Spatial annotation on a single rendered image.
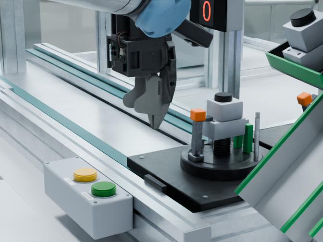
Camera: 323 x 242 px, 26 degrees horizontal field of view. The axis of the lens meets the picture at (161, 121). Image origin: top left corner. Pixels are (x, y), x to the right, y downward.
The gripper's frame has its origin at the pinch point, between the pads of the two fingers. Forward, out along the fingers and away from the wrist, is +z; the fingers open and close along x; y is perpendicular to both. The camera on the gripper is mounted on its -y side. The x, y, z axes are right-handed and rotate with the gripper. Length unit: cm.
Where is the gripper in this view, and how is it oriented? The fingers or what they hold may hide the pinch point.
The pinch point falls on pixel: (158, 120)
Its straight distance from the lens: 110.6
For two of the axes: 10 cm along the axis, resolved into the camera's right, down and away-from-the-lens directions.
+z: 0.0, 9.5, 3.0
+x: 5.0, 2.6, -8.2
